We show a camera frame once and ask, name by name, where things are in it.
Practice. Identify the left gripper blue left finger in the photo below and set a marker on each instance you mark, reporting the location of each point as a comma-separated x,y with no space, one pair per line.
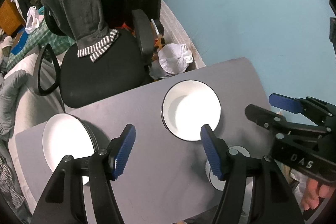
119,151

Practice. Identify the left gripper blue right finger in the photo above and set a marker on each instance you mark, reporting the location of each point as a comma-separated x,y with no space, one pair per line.
216,152

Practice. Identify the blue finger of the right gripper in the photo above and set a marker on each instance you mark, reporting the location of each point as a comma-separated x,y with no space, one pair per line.
266,119
291,105

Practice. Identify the white plate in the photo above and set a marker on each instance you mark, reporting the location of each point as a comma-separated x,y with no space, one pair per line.
91,135
64,135

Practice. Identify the person's right hand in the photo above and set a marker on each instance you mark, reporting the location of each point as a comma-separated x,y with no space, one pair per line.
313,192

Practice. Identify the grey table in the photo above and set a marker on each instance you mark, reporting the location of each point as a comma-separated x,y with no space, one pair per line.
164,180

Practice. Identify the black office chair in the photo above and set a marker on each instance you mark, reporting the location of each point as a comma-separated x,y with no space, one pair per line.
124,66

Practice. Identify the grey bed mattress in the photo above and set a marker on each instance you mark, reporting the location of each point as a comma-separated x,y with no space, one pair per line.
30,110

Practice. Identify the white plastic bag on floor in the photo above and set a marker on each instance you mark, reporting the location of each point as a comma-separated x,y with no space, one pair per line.
173,59

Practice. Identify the orange snack bag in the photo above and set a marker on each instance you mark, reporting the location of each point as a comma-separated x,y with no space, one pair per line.
158,33

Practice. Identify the striped grey white garment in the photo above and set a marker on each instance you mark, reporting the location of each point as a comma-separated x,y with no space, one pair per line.
14,199

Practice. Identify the green checkered tablecloth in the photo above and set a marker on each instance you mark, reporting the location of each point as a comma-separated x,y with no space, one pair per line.
40,37

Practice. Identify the blue open box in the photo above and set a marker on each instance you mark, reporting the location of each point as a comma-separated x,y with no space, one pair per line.
19,42

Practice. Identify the white plastic bag on table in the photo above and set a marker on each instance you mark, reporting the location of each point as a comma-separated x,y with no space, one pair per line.
34,20

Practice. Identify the dark grey hooded sweater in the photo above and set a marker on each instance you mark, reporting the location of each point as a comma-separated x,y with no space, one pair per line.
83,21

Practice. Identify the orange wooden wardrobe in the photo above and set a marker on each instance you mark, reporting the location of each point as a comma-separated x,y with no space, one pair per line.
10,18

